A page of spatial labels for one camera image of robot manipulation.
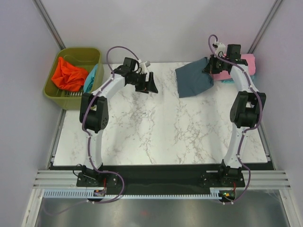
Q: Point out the light blue cloth in bin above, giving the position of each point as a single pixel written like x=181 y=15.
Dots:
x=88 y=84

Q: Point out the grey-blue t shirt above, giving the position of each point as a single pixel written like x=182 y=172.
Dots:
x=191 y=80

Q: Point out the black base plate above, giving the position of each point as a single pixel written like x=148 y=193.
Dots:
x=158 y=178

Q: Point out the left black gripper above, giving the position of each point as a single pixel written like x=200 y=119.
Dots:
x=146 y=87

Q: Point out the folded pink t shirt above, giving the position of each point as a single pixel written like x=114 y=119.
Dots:
x=224 y=75

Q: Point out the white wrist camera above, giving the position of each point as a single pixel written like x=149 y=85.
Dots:
x=219 y=47
x=143 y=66

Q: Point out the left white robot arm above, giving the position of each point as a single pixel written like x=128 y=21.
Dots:
x=94 y=114

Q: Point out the corner aluminium post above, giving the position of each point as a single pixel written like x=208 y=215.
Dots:
x=265 y=25
x=49 y=23

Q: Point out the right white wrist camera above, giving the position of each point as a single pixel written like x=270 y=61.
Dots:
x=219 y=47

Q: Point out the folded teal t shirt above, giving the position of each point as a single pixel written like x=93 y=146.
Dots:
x=230 y=81

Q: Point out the orange t shirt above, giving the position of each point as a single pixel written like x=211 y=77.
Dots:
x=68 y=77

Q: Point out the left corner aluminium post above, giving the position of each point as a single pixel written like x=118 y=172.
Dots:
x=49 y=23

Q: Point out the right corner aluminium post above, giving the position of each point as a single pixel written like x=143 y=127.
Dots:
x=265 y=25

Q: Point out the olive green plastic bin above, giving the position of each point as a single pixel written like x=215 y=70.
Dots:
x=85 y=58

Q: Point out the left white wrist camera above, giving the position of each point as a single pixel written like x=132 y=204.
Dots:
x=143 y=66

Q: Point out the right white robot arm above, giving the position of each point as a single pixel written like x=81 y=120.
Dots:
x=245 y=114

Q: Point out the slotted cable duct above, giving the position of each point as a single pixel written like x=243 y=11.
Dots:
x=94 y=194

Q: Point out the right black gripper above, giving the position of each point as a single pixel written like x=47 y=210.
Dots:
x=209 y=68

